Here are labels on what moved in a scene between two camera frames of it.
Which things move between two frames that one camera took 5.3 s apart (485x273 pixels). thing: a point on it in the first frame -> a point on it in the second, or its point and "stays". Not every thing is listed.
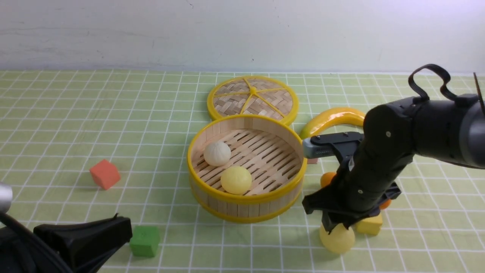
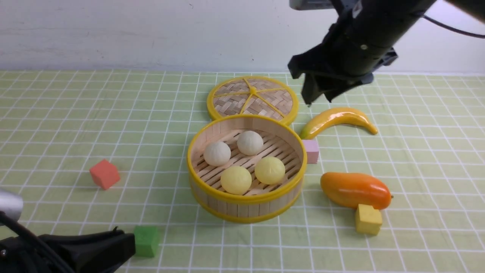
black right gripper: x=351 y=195 -> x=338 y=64
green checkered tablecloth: x=77 y=148 stays
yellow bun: x=340 y=240 -> x=269 y=170
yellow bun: x=236 y=180 stays
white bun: x=217 y=154 stays
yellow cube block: x=370 y=226 stays
